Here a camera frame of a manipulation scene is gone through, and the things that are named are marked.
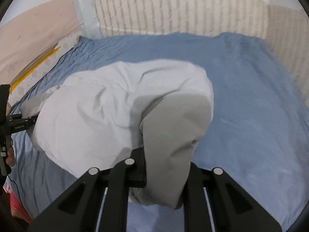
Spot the person's left hand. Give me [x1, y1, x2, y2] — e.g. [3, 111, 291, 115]
[5, 147, 16, 168]

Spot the brick pattern wall padding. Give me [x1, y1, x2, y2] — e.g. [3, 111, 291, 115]
[92, 0, 309, 87]

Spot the floral patterned mattress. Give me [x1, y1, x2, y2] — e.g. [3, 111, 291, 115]
[7, 37, 81, 102]

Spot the black cable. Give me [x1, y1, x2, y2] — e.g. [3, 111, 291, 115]
[5, 167, 21, 197]

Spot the pink wooden board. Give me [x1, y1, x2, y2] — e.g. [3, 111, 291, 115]
[0, 0, 82, 83]

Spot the blue bed sheet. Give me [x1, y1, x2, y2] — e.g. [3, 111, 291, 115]
[5, 32, 305, 232]

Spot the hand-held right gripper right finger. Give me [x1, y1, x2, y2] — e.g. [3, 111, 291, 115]
[179, 162, 283, 232]

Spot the light grey padded jacket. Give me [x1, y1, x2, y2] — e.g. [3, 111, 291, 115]
[19, 60, 215, 210]

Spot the clear plastic sheet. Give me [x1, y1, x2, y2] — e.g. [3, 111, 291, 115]
[70, 0, 100, 38]

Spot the red cloth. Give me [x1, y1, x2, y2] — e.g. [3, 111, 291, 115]
[3, 184, 33, 223]

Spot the yellow strip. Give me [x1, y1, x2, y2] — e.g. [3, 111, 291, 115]
[11, 46, 62, 91]

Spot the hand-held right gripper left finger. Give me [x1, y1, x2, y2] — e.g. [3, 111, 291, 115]
[27, 147, 148, 232]

